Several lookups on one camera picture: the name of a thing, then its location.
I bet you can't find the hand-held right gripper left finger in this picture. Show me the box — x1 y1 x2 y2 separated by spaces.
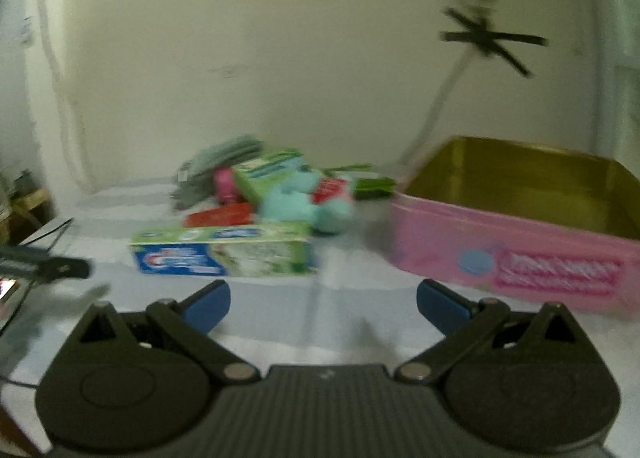
79 280 261 384

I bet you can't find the pink pouch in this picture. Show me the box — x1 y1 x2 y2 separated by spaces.
214 167 240 205

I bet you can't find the striped bed sheet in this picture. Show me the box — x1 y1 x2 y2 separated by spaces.
0 172 640 458

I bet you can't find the dark green packet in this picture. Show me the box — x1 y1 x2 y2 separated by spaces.
350 177 397 200

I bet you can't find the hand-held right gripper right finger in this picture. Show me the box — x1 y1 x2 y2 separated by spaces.
394 279 577 384

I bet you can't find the long green blue toothpaste box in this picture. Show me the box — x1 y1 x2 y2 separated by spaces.
129 221 318 279

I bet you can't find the black cable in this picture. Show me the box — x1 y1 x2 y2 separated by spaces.
17 218 76 250

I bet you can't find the wooden frame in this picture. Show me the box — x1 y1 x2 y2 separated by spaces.
9 187 55 241

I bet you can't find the pink tin box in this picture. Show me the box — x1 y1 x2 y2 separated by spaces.
389 135 640 317

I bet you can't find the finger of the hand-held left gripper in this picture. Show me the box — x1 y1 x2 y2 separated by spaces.
0 243 94 285

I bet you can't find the teal plush toy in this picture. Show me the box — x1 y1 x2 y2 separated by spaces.
259 169 357 235

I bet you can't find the grey cloth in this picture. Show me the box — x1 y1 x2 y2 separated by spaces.
171 134 265 211

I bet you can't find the red box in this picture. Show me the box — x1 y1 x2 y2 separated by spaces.
184 202 253 229

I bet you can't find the black tripod stand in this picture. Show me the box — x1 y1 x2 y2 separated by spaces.
375 0 550 166

